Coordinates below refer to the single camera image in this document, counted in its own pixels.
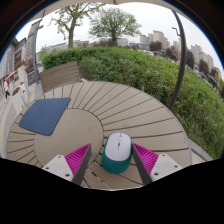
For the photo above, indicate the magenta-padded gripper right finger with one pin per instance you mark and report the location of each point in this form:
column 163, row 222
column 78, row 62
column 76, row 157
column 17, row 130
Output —
column 163, row 166

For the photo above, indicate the white and teal computer mouse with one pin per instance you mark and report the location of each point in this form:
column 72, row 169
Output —
column 117, row 150

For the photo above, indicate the green hedge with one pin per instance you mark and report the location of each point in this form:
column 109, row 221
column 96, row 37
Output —
column 150, row 78

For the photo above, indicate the grey lamp post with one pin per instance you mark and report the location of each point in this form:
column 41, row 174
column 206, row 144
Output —
column 34, row 53

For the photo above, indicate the distant apartment buildings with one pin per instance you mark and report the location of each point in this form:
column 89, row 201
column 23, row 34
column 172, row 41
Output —
column 158, row 36

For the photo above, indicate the dark curved umbrella pole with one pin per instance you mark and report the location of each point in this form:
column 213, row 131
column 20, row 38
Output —
column 181, row 60

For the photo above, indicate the round leafy tree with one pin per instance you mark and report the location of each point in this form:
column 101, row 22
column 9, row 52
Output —
column 115, row 23

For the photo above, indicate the white planter box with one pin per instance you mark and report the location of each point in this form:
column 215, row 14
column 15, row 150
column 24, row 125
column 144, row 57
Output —
column 19, row 100

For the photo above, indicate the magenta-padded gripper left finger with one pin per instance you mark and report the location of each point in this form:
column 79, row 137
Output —
column 60, row 166

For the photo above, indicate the blue mouse pad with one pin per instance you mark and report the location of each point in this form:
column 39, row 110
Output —
column 44, row 115

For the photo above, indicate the beige umbrella canopy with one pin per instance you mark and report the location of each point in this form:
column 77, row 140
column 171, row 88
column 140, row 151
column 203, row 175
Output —
column 140, row 1

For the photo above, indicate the person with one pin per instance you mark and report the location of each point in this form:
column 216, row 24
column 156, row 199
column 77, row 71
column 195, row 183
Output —
column 6, row 90

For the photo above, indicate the slatted wooden chair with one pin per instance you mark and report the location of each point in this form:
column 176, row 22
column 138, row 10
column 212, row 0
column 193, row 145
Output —
column 60, row 76

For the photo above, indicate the bare-trunked leaning tree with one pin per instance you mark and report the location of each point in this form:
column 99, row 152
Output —
column 71, row 33

